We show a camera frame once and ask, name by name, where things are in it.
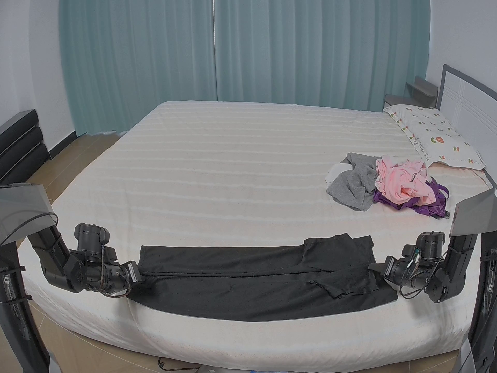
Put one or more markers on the white garment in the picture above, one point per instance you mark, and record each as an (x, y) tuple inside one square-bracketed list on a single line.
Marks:
[(336, 171)]

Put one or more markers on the pink garment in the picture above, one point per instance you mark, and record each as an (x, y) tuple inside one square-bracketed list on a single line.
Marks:
[(400, 181)]

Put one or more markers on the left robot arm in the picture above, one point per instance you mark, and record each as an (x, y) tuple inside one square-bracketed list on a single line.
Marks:
[(91, 239)]

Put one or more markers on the purple garment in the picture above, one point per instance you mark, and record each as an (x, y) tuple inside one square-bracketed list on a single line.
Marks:
[(431, 210)]

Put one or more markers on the grey bedside table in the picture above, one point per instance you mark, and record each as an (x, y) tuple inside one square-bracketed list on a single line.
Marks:
[(419, 91)]

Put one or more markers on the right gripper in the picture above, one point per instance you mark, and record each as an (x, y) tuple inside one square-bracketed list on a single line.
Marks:
[(398, 274)]

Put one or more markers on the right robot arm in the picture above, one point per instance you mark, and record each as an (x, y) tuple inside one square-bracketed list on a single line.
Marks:
[(430, 245)]

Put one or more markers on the blue-green curtain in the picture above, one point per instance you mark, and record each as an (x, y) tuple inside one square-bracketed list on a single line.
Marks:
[(310, 33), (136, 53)]

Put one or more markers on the black T-shirt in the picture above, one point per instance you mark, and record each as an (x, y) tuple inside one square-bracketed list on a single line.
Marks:
[(233, 282)]

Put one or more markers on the bed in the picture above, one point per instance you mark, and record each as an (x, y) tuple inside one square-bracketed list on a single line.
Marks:
[(233, 169)]

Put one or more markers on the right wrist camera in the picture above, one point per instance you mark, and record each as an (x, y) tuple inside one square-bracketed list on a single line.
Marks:
[(410, 251)]

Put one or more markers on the white printed pillow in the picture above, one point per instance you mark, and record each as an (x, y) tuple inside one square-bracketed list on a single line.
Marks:
[(435, 136)]

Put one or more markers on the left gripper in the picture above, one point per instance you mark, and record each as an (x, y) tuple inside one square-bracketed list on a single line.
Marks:
[(130, 276)]

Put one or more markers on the grey garment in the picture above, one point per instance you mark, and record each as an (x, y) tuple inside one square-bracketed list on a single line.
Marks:
[(349, 189)]

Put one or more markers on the black chest of drawers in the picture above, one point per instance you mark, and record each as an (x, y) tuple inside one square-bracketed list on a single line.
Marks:
[(19, 146)]

